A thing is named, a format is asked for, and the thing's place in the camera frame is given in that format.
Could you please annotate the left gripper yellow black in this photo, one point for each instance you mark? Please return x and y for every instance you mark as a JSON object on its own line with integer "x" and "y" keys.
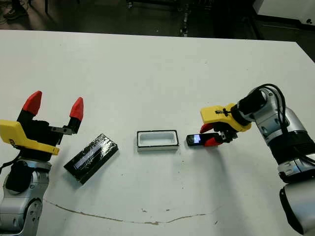
{"x": 37, "y": 137}

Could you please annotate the white cabinet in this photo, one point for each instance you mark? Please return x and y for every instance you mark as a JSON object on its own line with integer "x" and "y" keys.
{"x": 288, "y": 8}

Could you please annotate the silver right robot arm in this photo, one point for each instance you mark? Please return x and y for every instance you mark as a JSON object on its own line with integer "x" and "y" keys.
{"x": 273, "y": 118}

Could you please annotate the person's dark shoe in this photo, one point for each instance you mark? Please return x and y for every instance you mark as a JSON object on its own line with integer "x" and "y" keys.
{"x": 12, "y": 15}

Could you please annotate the white-lined camera box base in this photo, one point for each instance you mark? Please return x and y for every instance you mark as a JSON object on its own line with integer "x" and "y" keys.
{"x": 157, "y": 149}

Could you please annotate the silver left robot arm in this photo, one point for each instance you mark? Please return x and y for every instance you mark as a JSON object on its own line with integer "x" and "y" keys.
{"x": 14, "y": 209}

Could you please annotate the black camera box lid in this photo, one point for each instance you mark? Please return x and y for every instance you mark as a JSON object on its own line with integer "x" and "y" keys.
{"x": 93, "y": 157}

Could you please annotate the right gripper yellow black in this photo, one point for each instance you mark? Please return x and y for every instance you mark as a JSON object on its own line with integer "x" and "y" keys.
{"x": 221, "y": 115}

